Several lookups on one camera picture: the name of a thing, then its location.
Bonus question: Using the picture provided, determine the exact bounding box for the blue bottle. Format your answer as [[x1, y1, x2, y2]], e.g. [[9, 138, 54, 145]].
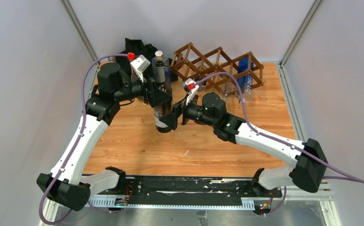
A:
[[235, 57, 254, 103], [151, 50, 172, 94]]

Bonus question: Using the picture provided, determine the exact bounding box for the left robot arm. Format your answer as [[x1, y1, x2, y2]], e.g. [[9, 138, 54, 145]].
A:
[[37, 59, 172, 211]]

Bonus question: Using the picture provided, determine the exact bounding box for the clear empty bottle in rack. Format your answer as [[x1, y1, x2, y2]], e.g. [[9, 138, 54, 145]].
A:
[[222, 81, 237, 99]]

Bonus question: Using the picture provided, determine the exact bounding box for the clear bottle with dark label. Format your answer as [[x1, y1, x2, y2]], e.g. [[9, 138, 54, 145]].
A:
[[131, 65, 138, 81]]

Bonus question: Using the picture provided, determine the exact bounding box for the dark green wine bottle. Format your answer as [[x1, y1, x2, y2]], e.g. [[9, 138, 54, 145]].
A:
[[152, 56, 173, 133]]

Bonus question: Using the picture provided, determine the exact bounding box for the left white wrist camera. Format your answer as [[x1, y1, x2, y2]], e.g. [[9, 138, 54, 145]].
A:
[[130, 55, 150, 83]]

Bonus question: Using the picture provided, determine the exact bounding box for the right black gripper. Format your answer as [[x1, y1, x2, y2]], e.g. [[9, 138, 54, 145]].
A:
[[158, 94, 216, 131]]

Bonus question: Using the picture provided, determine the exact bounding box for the aluminium frame rail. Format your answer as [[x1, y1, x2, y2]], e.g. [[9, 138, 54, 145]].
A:
[[49, 174, 334, 211]]

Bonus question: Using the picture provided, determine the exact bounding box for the black crumpled cloth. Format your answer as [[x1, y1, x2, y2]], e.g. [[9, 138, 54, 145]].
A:
[[115, 38, 179, 82]]

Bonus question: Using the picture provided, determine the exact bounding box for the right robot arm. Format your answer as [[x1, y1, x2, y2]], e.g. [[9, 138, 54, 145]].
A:
[[159, 92, 327, 197]]

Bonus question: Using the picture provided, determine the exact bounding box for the brown wooden wine rack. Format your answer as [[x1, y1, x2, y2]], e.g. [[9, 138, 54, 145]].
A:
[[170, 42, 264, 89]]

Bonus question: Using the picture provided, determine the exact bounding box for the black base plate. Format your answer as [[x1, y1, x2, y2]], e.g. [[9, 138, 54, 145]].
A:
[[95, 175, 283, 207]]

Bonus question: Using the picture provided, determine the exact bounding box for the purple cable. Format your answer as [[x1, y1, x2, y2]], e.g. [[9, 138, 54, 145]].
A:
[[39, 53, 136, 226], [188, 72, 364, 185]]

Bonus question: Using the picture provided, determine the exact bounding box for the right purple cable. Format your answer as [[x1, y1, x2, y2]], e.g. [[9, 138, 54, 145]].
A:
[[188, 72, 364, 185]]

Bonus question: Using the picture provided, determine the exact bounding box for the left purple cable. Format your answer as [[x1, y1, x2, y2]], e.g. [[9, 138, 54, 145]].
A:
[[39, 53, 136, 226]]

